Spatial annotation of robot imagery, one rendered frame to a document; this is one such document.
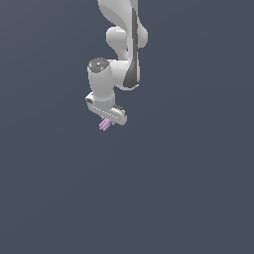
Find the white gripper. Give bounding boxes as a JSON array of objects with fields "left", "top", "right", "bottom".
[{"left": 84, "top": 91, "right": 128, "bottom": 132}]

